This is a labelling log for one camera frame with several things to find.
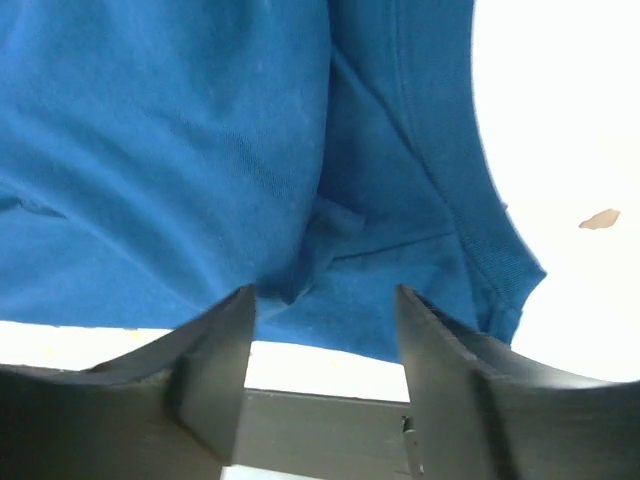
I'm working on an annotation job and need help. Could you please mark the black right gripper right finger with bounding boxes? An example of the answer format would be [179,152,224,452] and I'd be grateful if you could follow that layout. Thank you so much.
[395,286,639,480]

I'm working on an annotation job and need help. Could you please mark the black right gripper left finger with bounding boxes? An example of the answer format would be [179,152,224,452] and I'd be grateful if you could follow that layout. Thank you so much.
[1,286,256,480]

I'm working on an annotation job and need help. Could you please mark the navy blue t shirt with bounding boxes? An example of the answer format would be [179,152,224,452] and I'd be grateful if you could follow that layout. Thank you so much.
[1,1,544,362]

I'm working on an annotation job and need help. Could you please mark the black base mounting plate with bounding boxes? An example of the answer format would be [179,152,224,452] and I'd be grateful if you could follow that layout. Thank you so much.
[234,389,411,480]

